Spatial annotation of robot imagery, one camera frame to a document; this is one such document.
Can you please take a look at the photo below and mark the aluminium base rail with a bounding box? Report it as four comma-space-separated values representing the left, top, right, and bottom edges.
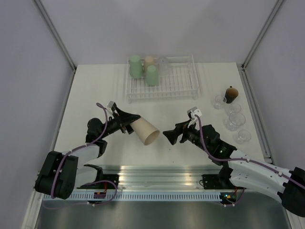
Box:
103, 168, 215, 189

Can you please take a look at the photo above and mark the frame post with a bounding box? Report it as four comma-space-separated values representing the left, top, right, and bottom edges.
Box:
241, 0, 286, 71
33, 0, 77, 72

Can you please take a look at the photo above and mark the clear glass in rack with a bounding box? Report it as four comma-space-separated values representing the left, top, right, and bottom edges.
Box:
157, 57, 169, 76

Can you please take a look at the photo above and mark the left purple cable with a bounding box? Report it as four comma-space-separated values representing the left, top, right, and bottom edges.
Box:
42, 102, 118, 210

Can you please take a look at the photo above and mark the white wire dish rack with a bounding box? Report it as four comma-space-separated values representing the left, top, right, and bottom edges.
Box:
125, 54, 199, 103

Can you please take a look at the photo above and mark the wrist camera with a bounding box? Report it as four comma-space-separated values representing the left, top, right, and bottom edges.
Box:
106, 101, 117, 113
187, 106, 202, 122

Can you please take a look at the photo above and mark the clear glass near brown cup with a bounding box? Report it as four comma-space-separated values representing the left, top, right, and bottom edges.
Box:
213, 95, 226, 110

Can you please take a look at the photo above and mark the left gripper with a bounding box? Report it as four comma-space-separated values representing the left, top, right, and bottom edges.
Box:
100, 106, 143, 139

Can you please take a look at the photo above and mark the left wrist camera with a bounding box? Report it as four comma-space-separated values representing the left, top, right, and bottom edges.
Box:
106, 101, 117, 113

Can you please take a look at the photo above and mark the peach cup in rack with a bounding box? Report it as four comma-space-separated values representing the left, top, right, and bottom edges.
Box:
144, 56, 155, 72

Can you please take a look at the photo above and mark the white slotted cable duct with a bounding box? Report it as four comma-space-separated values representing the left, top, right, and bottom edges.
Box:
42, 192, 222, 201

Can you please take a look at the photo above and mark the right frame post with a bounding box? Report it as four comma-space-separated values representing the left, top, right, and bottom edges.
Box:
241, 0, 286, 71

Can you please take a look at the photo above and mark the tall green cup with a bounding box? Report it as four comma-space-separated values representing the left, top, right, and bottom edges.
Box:
129, 55, 143, 79

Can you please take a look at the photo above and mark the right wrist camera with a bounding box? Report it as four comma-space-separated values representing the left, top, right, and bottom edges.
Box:
187, 106, 202, 122

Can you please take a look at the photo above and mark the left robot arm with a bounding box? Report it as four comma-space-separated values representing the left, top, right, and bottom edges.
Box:
34, 105, 140, 199

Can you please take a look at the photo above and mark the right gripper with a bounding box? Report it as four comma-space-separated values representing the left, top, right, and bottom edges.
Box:
163, 119, 210, 153

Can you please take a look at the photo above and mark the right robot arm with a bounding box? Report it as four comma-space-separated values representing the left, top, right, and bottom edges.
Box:
163, 121, 305, 217

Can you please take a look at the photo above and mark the large clear glass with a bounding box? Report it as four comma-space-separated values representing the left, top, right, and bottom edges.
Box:
225, 112, 246, 131

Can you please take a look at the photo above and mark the beige plastic cup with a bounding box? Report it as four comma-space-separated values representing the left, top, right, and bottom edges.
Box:
131, 117, 160, 146

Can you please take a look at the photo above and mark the dark brown cup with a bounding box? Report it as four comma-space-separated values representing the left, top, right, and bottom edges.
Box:
224, 86, 239, 104

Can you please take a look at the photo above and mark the left frame post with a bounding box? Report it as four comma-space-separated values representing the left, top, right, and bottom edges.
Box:
33, 0, 77, 72

